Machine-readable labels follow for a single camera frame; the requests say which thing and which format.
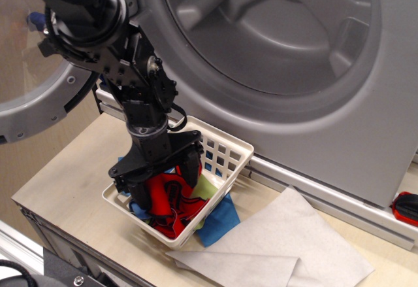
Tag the red and black tool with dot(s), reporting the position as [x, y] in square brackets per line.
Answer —
[404, 208]

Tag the blue cloth under basket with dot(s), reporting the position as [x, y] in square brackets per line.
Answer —
[220, 221]

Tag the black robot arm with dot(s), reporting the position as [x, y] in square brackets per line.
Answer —
[98, 35]

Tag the grey felt cloth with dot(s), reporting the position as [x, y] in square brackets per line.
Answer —
[285, 244]

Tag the black metal bracket with bolt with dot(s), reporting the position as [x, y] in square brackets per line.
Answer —
[61, 273]

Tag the red cloth with dark trim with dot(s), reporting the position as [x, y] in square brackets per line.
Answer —
[173, 203]

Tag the aluminium profile rail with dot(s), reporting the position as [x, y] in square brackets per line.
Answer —
[377, 221]

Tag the blue and white spray bottle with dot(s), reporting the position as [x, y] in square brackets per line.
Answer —
[36, 19]

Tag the aluminium table frame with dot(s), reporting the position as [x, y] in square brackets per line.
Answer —
[43, 234]

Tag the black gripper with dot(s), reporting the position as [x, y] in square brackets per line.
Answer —
[150, 156]

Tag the light green cloth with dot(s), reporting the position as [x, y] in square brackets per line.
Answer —
[204, 189]

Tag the white plastic laundry basket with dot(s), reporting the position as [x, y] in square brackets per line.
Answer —
[120, 200]

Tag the grey round washer door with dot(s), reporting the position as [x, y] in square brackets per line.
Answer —
[36, 92]

